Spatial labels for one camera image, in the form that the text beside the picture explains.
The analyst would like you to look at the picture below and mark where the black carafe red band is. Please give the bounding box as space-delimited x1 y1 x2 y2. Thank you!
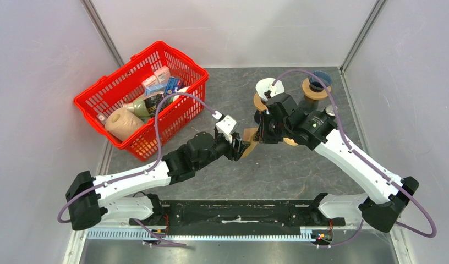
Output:
254 111 262 125

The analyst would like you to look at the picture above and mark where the beige toilet paper roll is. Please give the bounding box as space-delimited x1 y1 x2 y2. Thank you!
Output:
105 107 144 141

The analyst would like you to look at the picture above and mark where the blue white box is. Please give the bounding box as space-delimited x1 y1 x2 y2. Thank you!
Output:
145 77 184 96

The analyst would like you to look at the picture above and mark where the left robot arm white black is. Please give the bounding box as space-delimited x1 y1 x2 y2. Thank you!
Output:
65 132 251 231

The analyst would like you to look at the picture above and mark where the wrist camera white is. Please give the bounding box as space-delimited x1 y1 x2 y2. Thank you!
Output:
264 84 280 100
212 111 238 143

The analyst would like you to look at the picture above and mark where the red plastic shopping basket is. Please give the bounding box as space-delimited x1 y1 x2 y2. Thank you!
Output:
73 41 209 162

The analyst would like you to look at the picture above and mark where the dark snack bag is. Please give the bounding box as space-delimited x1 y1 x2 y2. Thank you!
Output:
143 92 171 118

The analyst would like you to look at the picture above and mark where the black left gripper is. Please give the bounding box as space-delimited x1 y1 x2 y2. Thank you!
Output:
195 131 250 170

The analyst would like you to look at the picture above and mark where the brown paper coffee filter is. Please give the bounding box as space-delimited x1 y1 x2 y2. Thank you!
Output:
241 128 258 158

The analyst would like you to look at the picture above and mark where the green pear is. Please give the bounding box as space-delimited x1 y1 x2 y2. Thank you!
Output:
122 98 151 118

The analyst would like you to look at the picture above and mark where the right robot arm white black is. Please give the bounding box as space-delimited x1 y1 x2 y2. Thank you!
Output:
255 93 419 233

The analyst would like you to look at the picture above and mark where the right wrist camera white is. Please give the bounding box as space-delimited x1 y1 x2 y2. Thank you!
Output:
264 84 280 100

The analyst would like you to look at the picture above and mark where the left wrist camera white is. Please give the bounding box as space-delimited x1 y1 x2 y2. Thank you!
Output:
212 111 238 143

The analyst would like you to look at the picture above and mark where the masking tape roll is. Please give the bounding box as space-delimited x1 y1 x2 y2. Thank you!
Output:
283 137 298 146

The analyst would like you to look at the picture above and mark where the pink white pack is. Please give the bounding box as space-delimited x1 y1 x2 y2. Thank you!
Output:
141 66 171 88

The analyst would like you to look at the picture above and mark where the black mounting base rail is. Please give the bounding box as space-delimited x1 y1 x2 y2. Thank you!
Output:
129 200 346 239

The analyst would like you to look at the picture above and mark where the wooden dripper ring holder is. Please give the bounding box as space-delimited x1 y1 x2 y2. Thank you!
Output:
253 92 267 112

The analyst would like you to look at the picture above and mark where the black drink can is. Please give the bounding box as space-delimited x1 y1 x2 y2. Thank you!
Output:
324 104 336 118

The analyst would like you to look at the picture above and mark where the white paper coffee filter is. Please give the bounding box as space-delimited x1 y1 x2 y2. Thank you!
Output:
255 78 284 102

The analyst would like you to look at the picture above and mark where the grey glass carafe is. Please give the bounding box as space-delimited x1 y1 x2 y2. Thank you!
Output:
299 98 319 113

